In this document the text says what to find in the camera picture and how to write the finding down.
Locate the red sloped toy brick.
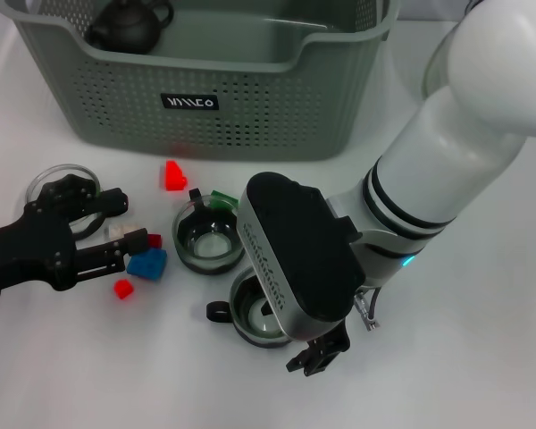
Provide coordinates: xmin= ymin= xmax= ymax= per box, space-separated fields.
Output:
xmin=163 ymin=159 xmax=189 ymax=192

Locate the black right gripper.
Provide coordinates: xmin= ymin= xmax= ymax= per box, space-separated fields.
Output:
xmin=258 ymin=302 xmax=352 ymax=379

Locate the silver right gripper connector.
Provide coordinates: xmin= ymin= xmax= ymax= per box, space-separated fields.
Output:
xmin=353 ymin=288 xmax=381 ymax=332

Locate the glass teacup black sleeve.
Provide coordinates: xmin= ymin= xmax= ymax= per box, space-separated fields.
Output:
xmin=172 ymin=187 xmax=247 ymax=276
xmin=25 ymin=164 xmax=104 ymax=238
xmin=205 ymin=266 xmax=296 ymax=350

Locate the white toy brick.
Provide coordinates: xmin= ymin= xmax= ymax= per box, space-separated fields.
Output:
xmin=105 ymin=222 xmax=138 ymax=240

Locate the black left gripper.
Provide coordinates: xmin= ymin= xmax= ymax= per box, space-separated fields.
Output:
xmin=0 ymin=174 xmax=149 ymax=296

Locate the green toy brick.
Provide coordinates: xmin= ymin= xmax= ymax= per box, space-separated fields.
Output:
xmin=208 ymin=189 xmax=240 ymax=211

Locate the dark clay teapot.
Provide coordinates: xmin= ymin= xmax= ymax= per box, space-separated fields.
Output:
xmin=85 ymin=0 xmax=175 ymax=54

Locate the grey perforated storage bin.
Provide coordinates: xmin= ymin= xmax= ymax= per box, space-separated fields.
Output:
xmin=4 ymin=0 xmax=401 ymax=163

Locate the blue toy brick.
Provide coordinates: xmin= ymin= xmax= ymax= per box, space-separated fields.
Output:
xmin=125 ymin=248 xmax=169 ymax=281

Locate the glass pitcher black handle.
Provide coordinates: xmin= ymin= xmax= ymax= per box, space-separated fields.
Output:
xmin=422 ymin=26 xmax=455 ymax=102

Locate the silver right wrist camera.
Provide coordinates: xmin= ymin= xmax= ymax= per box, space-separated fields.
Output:
xmin=235 ymin=172 xmax=366 ymax=346

